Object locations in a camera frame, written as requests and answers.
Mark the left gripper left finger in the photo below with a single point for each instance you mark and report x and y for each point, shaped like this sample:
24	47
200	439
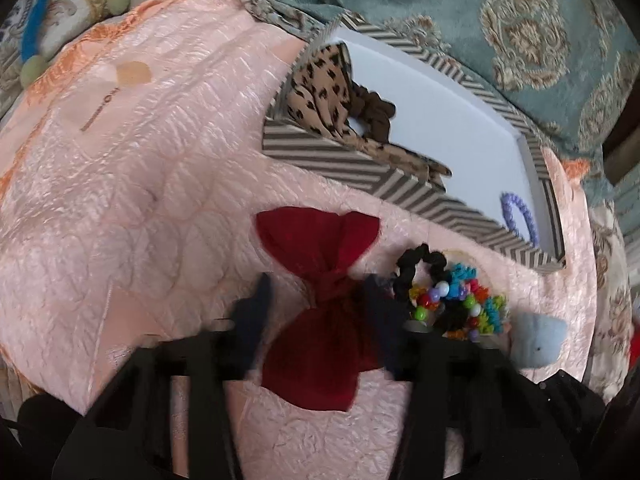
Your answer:
126	432

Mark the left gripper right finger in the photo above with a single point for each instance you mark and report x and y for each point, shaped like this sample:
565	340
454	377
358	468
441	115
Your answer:
511	427

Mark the light blue fuzzy hair band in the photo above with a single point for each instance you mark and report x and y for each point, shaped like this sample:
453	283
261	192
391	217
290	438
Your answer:
536	339

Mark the red velvet bow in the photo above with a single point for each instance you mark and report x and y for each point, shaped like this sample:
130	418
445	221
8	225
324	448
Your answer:
315	361

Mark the leopard print hair bow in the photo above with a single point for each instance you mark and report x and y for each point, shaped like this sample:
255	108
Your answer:
326	101

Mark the floral cream bedsheet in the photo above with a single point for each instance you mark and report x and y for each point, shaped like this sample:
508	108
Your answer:
609	354

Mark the pink quilted bedspread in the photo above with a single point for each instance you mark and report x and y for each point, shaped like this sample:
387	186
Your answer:
131	174

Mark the striped white tray box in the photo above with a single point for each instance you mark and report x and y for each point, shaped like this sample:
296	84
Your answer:
500	193

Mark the teal damask blanket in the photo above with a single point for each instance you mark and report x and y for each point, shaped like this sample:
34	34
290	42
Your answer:
569	65

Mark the green blue plush toy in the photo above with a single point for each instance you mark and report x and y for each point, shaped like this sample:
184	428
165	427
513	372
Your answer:
33	63

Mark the embroidered cream pillow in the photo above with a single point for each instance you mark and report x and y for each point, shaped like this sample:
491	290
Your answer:
63	21

